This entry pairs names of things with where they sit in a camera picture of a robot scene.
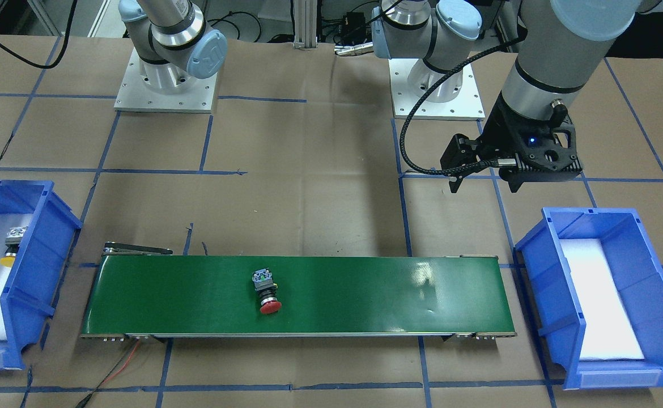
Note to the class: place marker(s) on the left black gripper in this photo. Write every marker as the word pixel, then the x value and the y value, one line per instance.
pixel 498 126

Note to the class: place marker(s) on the yellow mushroom push button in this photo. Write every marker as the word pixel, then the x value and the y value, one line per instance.
pixel 12 241

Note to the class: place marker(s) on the red mushroom push button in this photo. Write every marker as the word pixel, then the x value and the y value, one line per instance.
pixel 266 290

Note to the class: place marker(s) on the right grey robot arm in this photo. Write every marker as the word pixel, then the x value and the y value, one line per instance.
pixel 126 173

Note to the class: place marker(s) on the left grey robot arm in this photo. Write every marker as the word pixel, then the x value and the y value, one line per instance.
pixel 563 43

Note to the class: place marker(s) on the blue plastic bin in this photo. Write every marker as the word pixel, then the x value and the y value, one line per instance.
pixel 598 286
pixel 28 289

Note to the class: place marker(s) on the green conveyor belt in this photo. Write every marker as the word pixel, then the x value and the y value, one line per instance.
pixel 168 296

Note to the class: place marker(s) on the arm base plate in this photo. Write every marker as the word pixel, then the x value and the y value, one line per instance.
pixel 163 88
pixel 456 99

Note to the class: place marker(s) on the aluminium frame post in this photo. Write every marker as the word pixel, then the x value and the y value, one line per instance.
pixel 305 17

